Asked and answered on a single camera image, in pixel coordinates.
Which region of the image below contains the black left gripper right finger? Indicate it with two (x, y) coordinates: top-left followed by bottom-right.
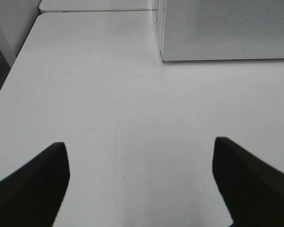
(212, 137), (284, 227)

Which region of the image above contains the white microwave door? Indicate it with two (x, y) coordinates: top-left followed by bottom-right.
(161, 0), (284, 61)

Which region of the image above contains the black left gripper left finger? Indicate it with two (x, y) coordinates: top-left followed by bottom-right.
(0, 142), (70, 227)

